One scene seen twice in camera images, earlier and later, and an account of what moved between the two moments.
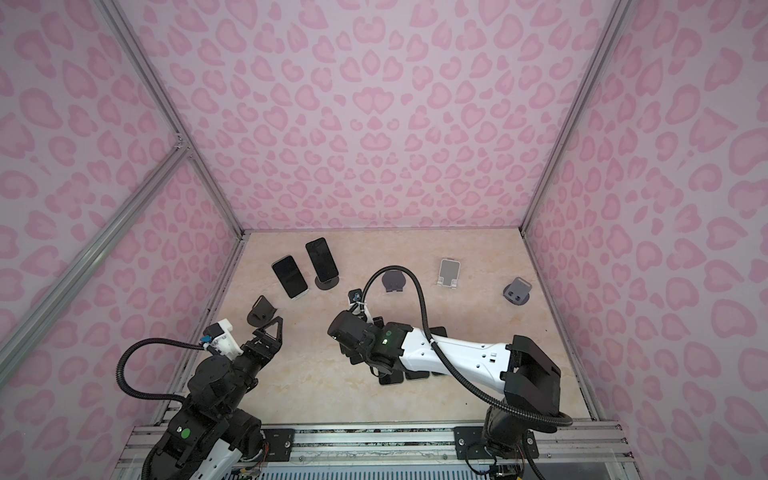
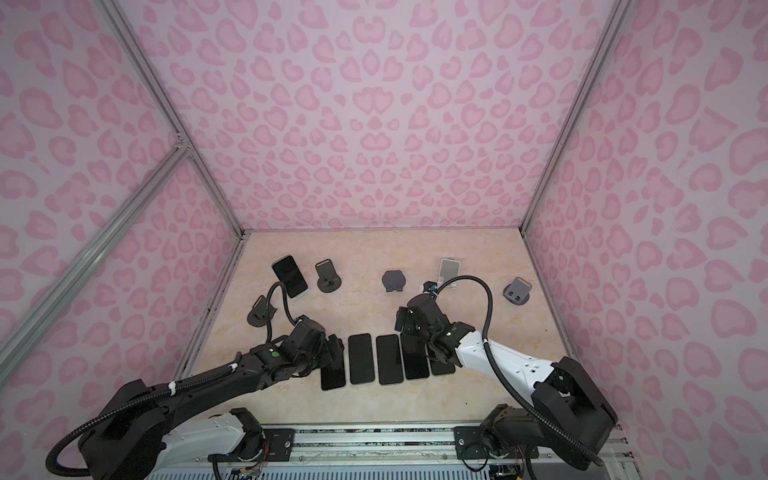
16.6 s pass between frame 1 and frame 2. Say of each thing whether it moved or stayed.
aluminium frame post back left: stayed
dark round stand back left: stayed
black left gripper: moved
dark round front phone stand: stayed
